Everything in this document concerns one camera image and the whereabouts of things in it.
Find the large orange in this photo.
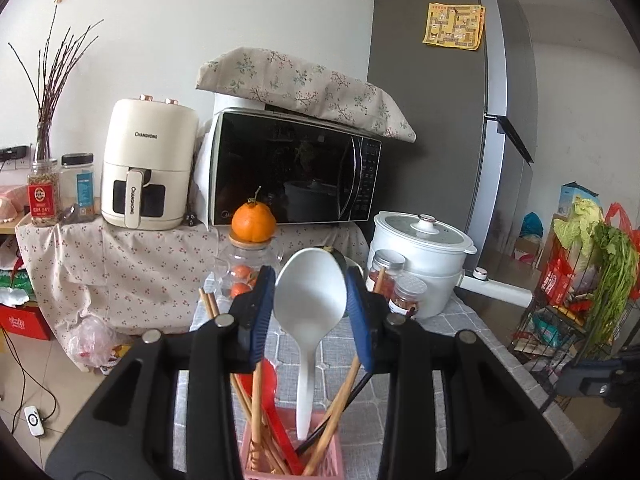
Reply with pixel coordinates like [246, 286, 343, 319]
[230, 187, 277, 243]

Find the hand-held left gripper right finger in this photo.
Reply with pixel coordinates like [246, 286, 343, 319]
[345, 267, 576, 480]

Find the napa cabbage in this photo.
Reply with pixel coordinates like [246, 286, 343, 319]
[552, 195, 608, 251]

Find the black cable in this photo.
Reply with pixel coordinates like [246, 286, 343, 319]
[0, 332, 58, 431]

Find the clear glass jar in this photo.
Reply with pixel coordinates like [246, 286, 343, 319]
[214, 237, 283, 306]

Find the pink perforated plastic basket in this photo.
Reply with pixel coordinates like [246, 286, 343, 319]
[239, 407, 347, 480]

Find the yellow printed paper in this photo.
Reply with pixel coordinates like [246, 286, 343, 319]
[422, 2, 487, 51]

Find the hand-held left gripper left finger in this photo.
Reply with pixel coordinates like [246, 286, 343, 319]
[45, 266, 277, 480]

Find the white small device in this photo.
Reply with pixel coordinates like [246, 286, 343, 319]
[24, 405, 46, 438]

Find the white electric cooker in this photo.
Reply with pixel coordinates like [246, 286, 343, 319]
[367, 210, 533, 320]

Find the cream air fryer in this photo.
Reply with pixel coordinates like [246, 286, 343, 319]
[101, 94, 200, 231]

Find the blue label clear jar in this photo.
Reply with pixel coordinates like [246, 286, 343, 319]
[59, 152, 96, 223]

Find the red plastic spoon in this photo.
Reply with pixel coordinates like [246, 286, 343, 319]
[235, 359, 306, 476]

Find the red plastic bag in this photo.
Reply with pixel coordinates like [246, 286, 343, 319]
[540, 202, 640, 311]

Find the dark green squash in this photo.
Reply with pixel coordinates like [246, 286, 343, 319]
[320, 245, 353, 273]

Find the grey refrigerator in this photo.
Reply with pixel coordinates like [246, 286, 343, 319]
[367, 0, 551, 273]

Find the red label snack jar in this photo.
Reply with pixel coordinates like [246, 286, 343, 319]
[389, 275, 428, 320]
[369, 249, 407, 293]

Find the cardboard box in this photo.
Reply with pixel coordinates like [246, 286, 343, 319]
[510, 237, 543, 271]

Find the black wire rack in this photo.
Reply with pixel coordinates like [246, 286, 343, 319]
[507, 212, 640, 396]

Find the red label nut jar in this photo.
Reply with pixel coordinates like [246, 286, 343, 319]
[27, 159, 61, 226]

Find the light blue carton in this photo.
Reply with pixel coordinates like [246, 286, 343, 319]
[557, 182, 601, 221]

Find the blue plastic bag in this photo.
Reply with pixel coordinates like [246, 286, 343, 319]
[520, 211, 545, 241]

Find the leafy green vegetable bunch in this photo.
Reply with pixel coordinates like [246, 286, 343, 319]
[582, 220, 640, 346]

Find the glass vase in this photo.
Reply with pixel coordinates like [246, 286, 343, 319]
[32, 120, 57, 163]

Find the black microwave oven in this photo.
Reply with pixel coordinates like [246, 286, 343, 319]
[207, 107, 383, 227]

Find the floral tablecloth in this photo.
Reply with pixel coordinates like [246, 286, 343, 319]
[15, 217, 371, 346]

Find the red box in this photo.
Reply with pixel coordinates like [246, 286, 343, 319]
[0, 302, 53, 342]

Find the white rice spoon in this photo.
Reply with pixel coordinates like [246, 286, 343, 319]
[272, 247, 349, 441]

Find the black chopstick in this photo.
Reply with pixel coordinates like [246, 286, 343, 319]
[295, 372, 373, 456]

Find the floral cover cloth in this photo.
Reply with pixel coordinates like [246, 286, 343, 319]
[196, 47, 417, 143]

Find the dry twig bundle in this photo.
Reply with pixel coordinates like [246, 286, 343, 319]
[7, 5, 103, 161]

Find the white bowl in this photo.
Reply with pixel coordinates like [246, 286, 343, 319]
[345, 256, 368, 286]

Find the grey checked tablecloth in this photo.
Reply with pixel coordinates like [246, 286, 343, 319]
[172, 290, 591, 480]

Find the clear plastic bag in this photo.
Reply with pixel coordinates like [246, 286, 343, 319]
[67, 312, 126, 373]

